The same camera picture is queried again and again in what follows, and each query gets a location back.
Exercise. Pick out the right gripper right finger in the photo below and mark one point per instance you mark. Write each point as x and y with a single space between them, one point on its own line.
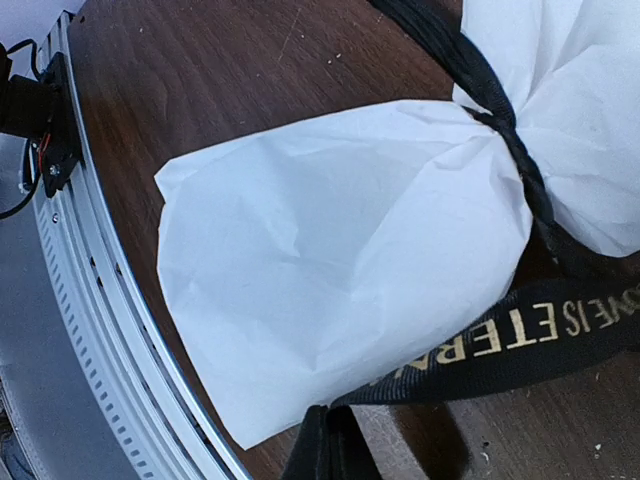
350 456

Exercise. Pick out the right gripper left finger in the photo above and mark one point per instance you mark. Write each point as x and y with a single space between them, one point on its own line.
310 456

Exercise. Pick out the white wrapping paper sheet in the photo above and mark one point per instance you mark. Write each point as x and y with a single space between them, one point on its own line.
419 250

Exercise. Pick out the front aluminium rail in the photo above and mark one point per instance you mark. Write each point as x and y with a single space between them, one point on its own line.
140 389

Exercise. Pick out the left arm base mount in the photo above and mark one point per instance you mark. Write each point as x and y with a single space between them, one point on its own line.
42 111

